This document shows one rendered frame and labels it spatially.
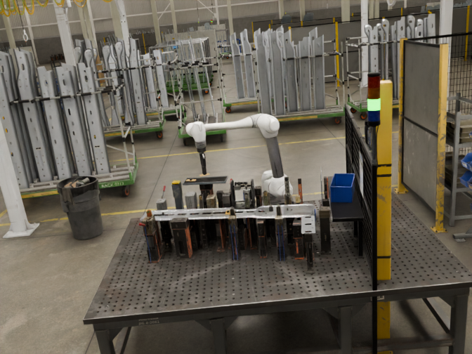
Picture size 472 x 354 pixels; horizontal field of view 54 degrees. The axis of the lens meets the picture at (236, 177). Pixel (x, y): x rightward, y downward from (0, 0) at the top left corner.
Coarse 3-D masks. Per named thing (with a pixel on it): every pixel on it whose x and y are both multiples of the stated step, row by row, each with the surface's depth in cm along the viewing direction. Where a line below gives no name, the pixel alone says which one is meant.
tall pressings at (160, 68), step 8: (112, 48) 1227; (120, 48) 1224; (112, 56) 1228; (144, 56) 1236; (160, 56) 1241; (112, 64) 1211; (128, 64) 1234; (144, 64) 1243; (112, 72) 1214; (128, 72) 1224; (160, 72) 1246; (144, 80) 1277; (152, 80) 1253; (160, 80) 1251; (120, 88) 1250; (144, 88) 1260; (152, 88) 1255; (160, 88) 1257; (144, 96) 1242; (152, 96) 1261; (120, 104) 1235; (144, 104) 1241; (152, 104) 1265; (168, 104) 1274; (120, 112) 1240
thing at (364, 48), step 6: (366, 0) 1380; (366, 6) 1385; (366, 12) 1390; (366, 18) 1396; (366, 24) 1401; (366, 30) 1407; (366, 36) 1413; (366, 48) 1425; (366, 54) 1430; (366, 60) 1436; (366, 66) 1442; (366, 72) 1448; (366, 78) 1454
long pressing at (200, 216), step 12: (288, 204) 368; (300, 204) 366; (312, 204) 364; (144, 216) 375; (156, 216) 373; (168, 216) 370; (180, 216) 368; (192, 216) 365; (204, 216) 363; (216, 216) 361; (228, 216) 359; (240, 216) 357; (252, 216) 355; (264, 216) 352; (288, 216) 348; (300, 216) 347
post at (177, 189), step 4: (172, 184) 401; (176, 184) 399; (180, 184) 400; (172, 188) 399; (176, 188) 398; (180, 188) 399; (176, 192) 400; (180, 192) 400; (176, 196) 401; (180, 196) 400; (176, 200) 403; (180, 200) 402; (176, 204) 404; (180, 204) 404; (176, 208) 405; (180, 208) 405
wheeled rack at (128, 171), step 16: (96, 80) 745; (64, 96) 686; (128, 112) 767; (128, 128) 757; (128, 160) 698; (96, 176) 733; (112, 176) 729; (128, 176) 715; (32, 192) 695; (48, 192) 695; (128, 192) 718
